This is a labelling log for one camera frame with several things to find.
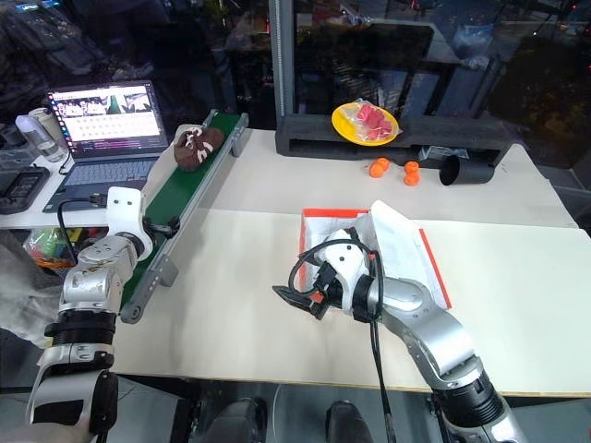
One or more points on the yellow plate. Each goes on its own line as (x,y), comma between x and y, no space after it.
(344,125)

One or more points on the black foam block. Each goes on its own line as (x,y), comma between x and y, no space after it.
(305,138)

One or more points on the white bottle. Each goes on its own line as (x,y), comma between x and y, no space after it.
(28,131)

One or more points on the green conveyor belt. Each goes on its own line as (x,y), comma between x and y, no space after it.
(198,184)

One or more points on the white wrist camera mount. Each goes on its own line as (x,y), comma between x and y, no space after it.
(342,258)
(122,212)

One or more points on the bag of red pieces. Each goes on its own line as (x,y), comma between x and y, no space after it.
(370,117)

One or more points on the orange and white shoebox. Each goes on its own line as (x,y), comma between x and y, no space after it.
(332,213)

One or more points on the aluminium frame post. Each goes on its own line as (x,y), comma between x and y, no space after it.
(281,60)

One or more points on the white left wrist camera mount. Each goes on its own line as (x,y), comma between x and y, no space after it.
(122,212)

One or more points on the bin of colourful toys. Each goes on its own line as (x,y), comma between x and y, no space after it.
(48,247)

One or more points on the pale grey can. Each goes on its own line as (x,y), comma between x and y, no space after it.
(48,122)

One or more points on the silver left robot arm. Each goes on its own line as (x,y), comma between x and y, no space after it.
(88,281)

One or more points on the black handheld device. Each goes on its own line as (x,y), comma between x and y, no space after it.
(23,187)

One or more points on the grey laptop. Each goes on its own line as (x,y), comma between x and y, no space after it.
(106,175)

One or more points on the black cylinder cup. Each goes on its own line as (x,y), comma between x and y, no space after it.
(466,171)

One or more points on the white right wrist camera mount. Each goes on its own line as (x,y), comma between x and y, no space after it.
(342,258)

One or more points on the dark rounded shape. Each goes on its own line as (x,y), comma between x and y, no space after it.
(347,422)

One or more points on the clear plastic packet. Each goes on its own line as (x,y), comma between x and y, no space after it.
(438,151)

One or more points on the orange toy piece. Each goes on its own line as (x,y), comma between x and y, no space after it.
(380,168)
(412,173)

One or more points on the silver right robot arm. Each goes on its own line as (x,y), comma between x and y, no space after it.
(434,332)

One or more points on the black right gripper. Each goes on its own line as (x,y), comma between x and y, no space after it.
(329,297)

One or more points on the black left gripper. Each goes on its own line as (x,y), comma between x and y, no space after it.
(160,227)

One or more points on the grey plastic sheet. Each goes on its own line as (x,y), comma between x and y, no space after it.
(23,295)

